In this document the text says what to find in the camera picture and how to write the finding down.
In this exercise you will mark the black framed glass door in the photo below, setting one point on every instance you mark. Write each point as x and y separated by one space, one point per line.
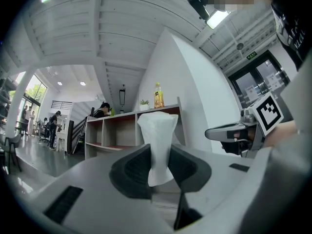
243 78

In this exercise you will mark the grey wooden shelf desk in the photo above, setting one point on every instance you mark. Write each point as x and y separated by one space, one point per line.
117 133

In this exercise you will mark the black office chair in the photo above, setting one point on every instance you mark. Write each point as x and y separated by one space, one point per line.
45 130

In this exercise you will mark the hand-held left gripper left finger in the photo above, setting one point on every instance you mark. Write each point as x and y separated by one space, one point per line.
97 191

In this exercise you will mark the white paper notice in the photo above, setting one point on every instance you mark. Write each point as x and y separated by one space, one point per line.
273 80
251 92

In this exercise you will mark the slatted wall vent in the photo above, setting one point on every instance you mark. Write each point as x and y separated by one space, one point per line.
62 105

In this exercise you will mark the large window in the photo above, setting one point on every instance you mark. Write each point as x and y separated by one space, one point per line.
36 89

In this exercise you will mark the yellow juice bottle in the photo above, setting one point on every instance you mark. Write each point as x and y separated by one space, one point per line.
159 99

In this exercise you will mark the black printed t-shirt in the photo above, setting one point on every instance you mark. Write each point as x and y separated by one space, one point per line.
295 33

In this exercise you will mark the black staircase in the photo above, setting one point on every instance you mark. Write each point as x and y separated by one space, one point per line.
78 130

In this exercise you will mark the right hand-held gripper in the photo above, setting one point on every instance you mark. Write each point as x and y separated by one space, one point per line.
269 116

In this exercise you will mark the white box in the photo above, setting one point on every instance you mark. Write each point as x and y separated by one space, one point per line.
158 135

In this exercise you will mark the dark chair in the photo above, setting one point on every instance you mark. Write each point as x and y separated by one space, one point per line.
12 140

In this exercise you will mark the green exit sign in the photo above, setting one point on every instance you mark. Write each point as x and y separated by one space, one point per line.
251 55

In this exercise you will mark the black head-worn camera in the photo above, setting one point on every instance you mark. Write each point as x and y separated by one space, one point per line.
198 1

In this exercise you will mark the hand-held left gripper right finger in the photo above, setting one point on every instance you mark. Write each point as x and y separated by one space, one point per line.
219 179

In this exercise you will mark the person's right forearm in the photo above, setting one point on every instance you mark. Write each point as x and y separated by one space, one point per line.
280 133

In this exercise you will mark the green plant in white pot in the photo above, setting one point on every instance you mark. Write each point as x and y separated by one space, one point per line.
144 107

